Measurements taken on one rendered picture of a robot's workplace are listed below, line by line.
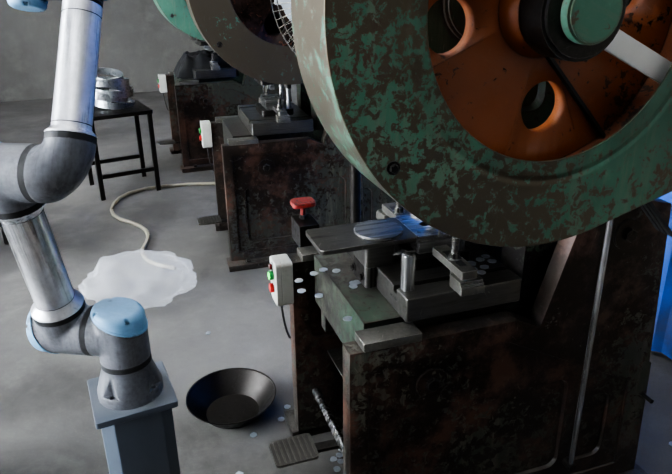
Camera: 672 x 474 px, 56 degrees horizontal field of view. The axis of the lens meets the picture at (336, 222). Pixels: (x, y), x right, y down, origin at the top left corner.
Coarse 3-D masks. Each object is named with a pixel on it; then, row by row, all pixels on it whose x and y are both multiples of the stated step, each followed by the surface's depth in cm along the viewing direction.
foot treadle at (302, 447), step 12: (276, 444) 177; (288, 444) 177; (300, 444) 177; (312, 444) 177; (324, 444) 178; (336, 444) 179; (276, 456) 173; (288, 456) 173; (300, 456) 172; (312, 456) 173
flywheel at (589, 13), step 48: (432, 0) 101; (480, 0) 103; (528, 0) 98; (576, 0) 94; (624, 0) 99; (480, 48) 106; (528, 48) 105; (576, 48) 99; (624, 48) 110; (480, 96) 110; (624, 96) 120; (528, 144) 116; (576, 144) 120
